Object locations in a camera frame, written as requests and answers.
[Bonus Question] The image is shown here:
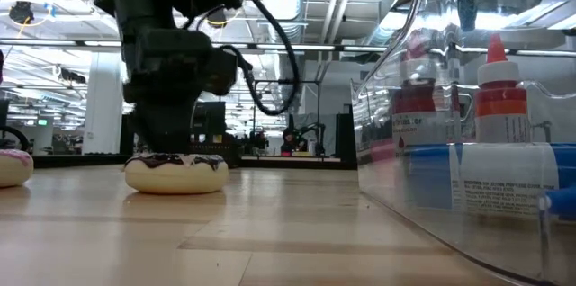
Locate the white building column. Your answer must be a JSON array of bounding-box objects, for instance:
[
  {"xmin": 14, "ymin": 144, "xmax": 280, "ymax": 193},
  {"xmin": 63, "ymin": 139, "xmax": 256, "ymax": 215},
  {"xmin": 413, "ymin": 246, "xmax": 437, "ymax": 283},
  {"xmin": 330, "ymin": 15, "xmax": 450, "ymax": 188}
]
[{"xmin": 83, "ymin": 51, "xmax": 125, "ymax": 156}]

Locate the person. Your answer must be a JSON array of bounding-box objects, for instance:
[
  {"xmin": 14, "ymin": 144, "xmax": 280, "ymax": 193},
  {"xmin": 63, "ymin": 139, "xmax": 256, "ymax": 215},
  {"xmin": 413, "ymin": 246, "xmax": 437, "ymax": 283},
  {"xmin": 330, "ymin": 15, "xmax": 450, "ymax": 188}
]
[{"xmin": 279, "ymin": 127, "xmax": 302, "ymax": 156}]

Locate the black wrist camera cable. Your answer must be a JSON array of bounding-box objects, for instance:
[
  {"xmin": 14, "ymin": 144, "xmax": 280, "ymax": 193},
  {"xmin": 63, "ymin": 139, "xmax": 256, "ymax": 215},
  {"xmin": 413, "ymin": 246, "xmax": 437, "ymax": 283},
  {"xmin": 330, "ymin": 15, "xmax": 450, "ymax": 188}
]
[{"xmin": 220, "ymin": 0, "xmax": 302, "ymax": 117}]

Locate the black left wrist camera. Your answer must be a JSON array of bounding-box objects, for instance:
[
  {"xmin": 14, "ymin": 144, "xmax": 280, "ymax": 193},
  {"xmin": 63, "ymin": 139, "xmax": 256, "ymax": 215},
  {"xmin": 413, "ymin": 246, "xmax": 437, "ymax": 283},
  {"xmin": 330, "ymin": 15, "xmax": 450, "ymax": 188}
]
[{"xmin": 202, "ymin": 47, "xmax": 240, "ymax": 97}]

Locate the blue ink bottle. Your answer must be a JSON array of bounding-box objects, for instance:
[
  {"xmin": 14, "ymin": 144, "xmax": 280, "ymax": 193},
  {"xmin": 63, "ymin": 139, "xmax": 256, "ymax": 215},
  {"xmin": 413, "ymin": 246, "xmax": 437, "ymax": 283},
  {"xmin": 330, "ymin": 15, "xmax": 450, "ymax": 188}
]
[
  {"xmin": 402, "ymin": 142, "xmax": 576, "ymax": 222},
  {"xmin": 539, "ymin": 186, "xmax": 576, "ymax": 220}
]

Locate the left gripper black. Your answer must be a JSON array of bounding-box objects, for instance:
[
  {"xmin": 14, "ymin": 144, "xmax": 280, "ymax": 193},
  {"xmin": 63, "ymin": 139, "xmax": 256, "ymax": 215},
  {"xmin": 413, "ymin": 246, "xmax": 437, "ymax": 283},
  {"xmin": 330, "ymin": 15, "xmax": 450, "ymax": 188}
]
[{"xmin": 119, "ymin": 27, "xmax": 215, "ymax": 156}]

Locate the dark red ink bottle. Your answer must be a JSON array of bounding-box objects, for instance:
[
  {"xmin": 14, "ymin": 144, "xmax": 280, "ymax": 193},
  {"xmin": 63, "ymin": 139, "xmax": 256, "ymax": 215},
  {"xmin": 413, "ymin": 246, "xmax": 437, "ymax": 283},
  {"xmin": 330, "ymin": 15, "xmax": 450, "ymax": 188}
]
[{"xmin": 390, "ymin": 29, "xmax": 454, "ymax": 147}]

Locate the pink glazed toy donut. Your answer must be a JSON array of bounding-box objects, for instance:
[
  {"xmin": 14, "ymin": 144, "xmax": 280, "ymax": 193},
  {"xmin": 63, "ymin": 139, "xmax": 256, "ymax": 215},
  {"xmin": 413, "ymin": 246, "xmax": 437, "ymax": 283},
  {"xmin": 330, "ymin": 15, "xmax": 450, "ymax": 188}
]
[{"xmin": 0, "ymin": 148, "xmax": 35, "ymax": 189}]

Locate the pink plastic tray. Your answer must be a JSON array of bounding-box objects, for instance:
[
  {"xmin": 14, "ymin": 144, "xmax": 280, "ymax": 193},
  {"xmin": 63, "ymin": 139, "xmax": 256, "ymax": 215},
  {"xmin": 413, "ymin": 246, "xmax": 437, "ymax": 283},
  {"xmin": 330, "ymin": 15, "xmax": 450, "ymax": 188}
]
[{"xmin": 366, "ymin": 138, "xmax": 397, "ymax": 165}]

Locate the chocolate glazed toy donut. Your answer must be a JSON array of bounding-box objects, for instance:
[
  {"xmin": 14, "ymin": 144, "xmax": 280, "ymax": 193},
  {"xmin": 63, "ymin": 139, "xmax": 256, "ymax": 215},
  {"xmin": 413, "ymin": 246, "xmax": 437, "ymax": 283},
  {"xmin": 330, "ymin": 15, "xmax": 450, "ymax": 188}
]
[{"xmin": 123, "ymin": 152, "xmax": 230, "ymax": 195}]

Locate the black mesh basket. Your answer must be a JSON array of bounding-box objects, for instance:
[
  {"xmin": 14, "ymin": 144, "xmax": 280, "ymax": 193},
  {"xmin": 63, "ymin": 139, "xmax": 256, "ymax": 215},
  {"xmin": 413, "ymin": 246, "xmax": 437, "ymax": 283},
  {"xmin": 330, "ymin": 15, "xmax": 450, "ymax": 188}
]
[{"xmin": 188, "ymin": 140, "xmax": 242, "ymax": 169}]

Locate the orange red ink bottle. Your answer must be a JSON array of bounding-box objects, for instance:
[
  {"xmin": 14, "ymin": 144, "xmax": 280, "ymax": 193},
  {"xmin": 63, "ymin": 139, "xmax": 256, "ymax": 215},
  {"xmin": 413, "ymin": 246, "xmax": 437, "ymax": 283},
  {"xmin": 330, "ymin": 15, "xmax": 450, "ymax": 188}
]
[{"xmin": 474, "ymin": 32, "xmax": 532, "ymax": 144}]

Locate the silver ventilation duct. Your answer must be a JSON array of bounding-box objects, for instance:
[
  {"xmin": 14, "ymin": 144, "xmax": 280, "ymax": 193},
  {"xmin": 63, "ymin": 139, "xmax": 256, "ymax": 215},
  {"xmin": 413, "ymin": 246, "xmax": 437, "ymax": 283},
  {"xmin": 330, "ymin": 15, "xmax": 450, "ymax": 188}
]
[{"xmin": 258, "ymin": 0, "xmax": 311, "ymax": 44}]

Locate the black aluminium table frame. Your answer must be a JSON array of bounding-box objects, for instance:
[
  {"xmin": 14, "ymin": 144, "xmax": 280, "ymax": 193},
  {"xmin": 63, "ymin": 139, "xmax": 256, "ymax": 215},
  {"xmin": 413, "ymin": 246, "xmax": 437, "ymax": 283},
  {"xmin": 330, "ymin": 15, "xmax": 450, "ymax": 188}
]
[{"xmin": 33, "ymin": 153, "xmax": 359, "ymax": 171}]

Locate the clear plastic bin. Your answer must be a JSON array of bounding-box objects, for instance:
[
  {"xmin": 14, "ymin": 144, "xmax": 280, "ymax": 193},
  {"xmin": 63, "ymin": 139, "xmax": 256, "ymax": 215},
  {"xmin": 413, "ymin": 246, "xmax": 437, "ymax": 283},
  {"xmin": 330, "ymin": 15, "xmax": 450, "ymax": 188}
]
[{"xmin": 350, "ymin": 0, "xmax": 576, "ymax": 286}]

